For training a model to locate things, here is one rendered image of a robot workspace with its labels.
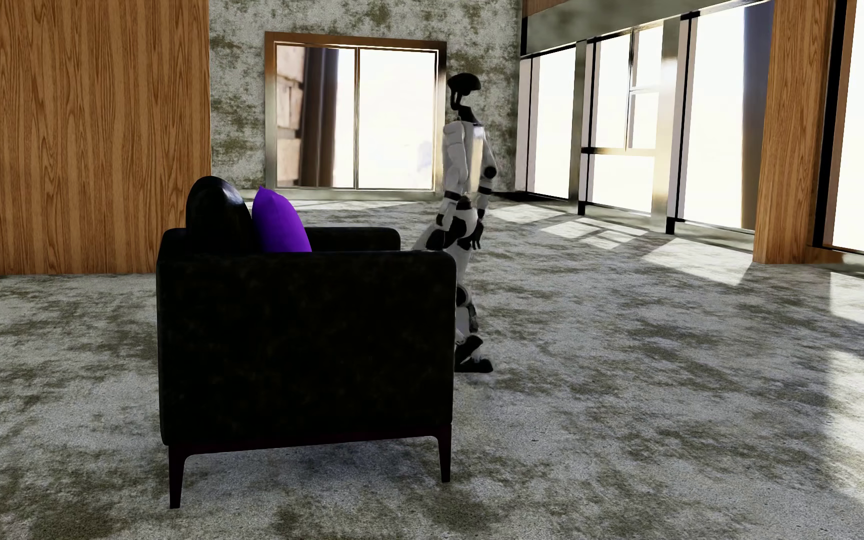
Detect black armchair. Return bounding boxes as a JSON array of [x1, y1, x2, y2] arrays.
[[156, 225, 457, 510]]

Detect white black robot pelvis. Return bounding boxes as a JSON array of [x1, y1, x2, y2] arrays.
[[411, 196, 483, 264]]

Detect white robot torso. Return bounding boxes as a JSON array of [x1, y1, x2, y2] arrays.
[[443, 120, 487, 201]]

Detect white black robot legs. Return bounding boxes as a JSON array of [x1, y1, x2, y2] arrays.
[[453, 251, 495, 375]]

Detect wood framed window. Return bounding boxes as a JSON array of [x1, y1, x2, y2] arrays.
[[264, 31, 448, 198]]

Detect black robot head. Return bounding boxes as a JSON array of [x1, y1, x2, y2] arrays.
[[447, 72, 483, 123]]

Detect purple cushion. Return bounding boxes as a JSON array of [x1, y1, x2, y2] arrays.
[[251, 185, 313, 254]]

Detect black glossy cushion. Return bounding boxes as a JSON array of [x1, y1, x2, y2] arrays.
[[185, 175, 260, 254]]

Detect wooden pillar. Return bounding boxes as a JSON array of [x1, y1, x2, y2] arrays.
[[752, 0, 838, 265]]

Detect black framed glass wall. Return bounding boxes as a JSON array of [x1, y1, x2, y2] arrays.
[[514, 0, 777, 235]]

